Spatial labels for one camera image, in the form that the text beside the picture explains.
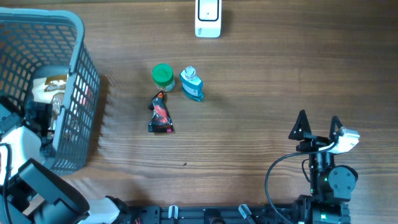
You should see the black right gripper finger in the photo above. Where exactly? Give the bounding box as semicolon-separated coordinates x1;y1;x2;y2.
329;116;343;140
289;110;312;140

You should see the blue mouthwash bottle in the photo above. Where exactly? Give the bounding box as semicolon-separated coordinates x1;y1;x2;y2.
179;66;204;101

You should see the red black snack pouch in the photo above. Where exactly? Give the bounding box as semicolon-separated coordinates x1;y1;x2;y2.
148;91;174;133

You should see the green lid jar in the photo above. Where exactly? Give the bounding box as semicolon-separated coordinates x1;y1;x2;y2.
152;63;175;91

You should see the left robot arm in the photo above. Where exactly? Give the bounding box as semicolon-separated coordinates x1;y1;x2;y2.
1;96;131;223

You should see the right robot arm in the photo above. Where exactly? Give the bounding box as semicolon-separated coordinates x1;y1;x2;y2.
289;110;360;223

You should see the white barcode scanner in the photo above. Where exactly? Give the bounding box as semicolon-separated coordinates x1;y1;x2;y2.
195;0;222;38

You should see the beige snack bag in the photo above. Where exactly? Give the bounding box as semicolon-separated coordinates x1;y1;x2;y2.
32;74;68;131

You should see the grey plastic mesh basket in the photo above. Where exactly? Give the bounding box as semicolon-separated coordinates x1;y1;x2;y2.
1;7;100;175

